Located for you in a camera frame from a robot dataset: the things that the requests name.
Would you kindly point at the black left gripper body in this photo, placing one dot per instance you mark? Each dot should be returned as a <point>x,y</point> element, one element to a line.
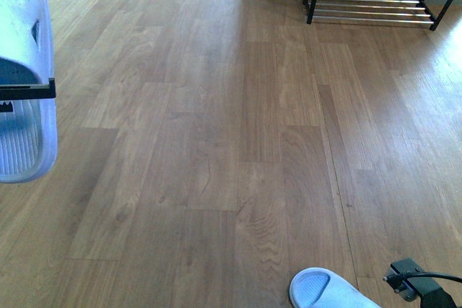
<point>11,92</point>

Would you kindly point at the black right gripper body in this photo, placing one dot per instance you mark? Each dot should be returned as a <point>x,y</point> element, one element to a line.
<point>410,281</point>

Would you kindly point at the light blue slipper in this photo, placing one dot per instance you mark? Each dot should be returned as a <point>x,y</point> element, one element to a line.
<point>29,136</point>
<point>320,287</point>

